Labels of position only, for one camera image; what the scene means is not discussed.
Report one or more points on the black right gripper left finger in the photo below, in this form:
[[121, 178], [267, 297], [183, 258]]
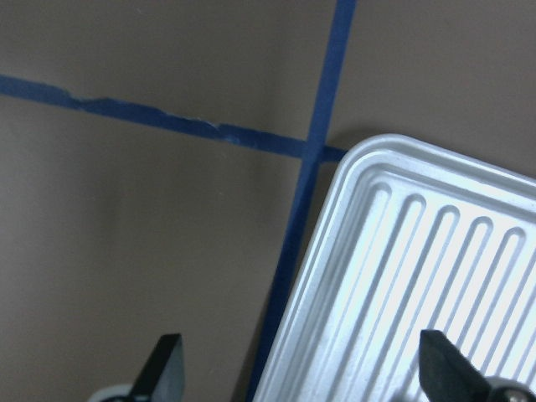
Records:
[[162, 377]]

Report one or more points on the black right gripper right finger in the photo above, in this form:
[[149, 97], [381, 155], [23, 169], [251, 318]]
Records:
[[446, 375]]

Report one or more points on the ribbed silver metal tray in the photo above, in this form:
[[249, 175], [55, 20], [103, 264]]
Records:
[[411, 237]]

